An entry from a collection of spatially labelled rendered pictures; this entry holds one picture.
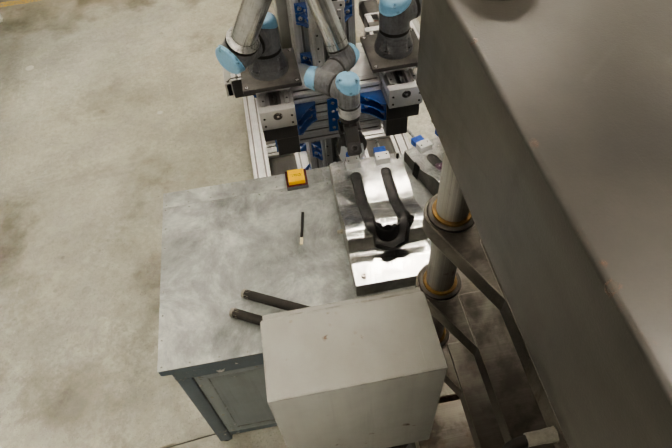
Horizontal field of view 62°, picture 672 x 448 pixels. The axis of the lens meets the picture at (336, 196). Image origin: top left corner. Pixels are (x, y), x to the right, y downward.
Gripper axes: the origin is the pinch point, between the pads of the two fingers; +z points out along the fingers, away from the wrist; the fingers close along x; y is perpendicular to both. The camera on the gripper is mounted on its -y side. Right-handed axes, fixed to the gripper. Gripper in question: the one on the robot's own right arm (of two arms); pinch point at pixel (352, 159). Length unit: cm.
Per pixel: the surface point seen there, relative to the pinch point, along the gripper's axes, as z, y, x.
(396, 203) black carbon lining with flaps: 2.5, -20.8, -11.1
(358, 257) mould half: 5.1, -37.7, 5.4
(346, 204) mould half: 2.9, -17.3, 5.5
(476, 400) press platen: -13, -94, -12
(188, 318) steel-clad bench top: 11, -45, 61
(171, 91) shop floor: 91, 172, 93
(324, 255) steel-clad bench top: 11.2, -30.7, 15.8
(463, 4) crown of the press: -109, -80, -1
